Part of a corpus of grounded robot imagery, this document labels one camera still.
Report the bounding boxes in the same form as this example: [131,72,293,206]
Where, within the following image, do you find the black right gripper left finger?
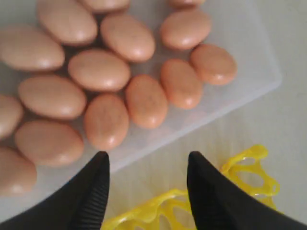
[0,151,110,230]

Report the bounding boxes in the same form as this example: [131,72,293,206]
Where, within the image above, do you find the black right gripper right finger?
[187,151,307,230]

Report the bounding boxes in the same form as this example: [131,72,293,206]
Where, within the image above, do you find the yellow plastic egg tray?
[101,145,280,230]

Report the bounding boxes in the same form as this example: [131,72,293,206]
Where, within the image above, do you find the brown egg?
[18,74,87,120]
[36,0,98,46]
[83,93,129,151]
[68,49,131,92]
[14,120,84,167]
[100,13,156,62]
[0,25,65,71]
[189,44,237,86]
[125,74,168,129]
[160,9,212,50]
[80,0,130,13]
[0,94,24,140]
[167,0,206,8]
[0,146,37,196]
[160,59,203,110]

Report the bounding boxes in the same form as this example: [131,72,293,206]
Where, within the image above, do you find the clear plastic box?
[0,0,282,223]

